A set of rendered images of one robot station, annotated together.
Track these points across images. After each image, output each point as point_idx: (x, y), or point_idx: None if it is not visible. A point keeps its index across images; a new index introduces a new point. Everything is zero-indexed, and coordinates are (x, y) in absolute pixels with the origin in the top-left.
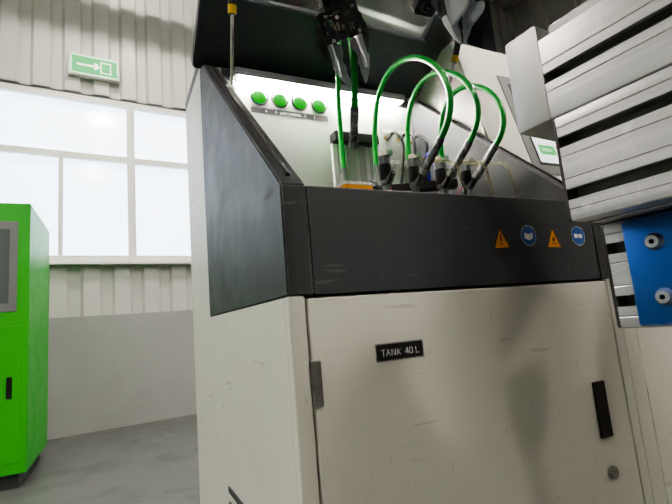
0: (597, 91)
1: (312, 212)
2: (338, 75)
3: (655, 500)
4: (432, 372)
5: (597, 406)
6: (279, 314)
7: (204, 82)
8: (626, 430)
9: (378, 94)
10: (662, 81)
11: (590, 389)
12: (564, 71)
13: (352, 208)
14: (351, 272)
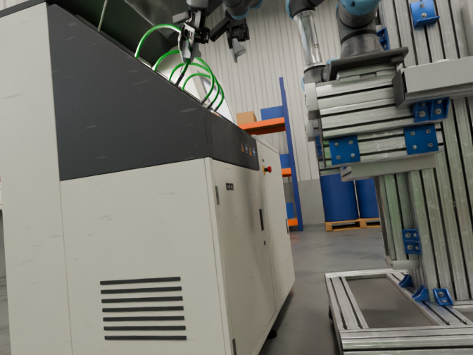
0: (331, 106)
1: (210, 122)
2: (182, 55)
3: (270, 254)
4: (235, 197)
5: (260, 218)
6: (198, 165)
7: (61, 17)
8: (265, 228)
9: (158, 63)
10: (346, 108)
11: (259, 211)
12: (319, 97)
13: (217, 123)
14: (219, 151)
